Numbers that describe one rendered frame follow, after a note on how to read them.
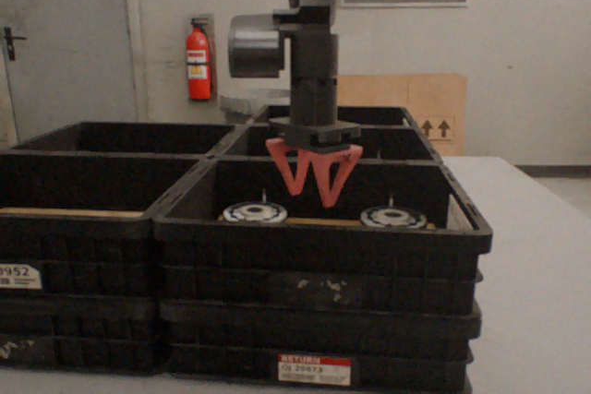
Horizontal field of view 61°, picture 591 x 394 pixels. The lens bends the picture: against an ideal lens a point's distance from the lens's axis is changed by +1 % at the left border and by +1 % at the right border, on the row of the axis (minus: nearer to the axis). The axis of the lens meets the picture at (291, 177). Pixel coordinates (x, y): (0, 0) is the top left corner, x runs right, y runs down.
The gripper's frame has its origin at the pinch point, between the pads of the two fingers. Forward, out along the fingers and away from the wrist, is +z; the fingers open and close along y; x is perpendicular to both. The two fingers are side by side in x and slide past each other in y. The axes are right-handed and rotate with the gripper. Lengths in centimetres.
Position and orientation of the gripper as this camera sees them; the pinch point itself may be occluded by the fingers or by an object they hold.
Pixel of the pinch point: (311, 194)
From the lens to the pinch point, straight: 63.3
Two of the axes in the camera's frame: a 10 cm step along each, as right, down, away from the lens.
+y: 6.4, 2.1, -7.4
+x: 7.7, -1.7, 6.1
